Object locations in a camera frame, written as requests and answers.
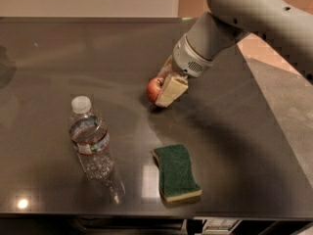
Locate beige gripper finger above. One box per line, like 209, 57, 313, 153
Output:
157, 57, 173, 79
156, 74, 189, 108

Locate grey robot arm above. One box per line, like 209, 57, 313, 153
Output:
147, 0, 313, 108

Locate red apple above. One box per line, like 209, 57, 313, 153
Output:
147, 76, 164, 103

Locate clear plastic water bottle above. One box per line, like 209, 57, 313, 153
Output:
68, 95, 125, 204

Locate papers under table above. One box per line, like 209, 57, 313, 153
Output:
203, 218, 240, 235

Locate green and yellow sponge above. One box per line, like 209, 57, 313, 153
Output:
153, 144, 201, 203

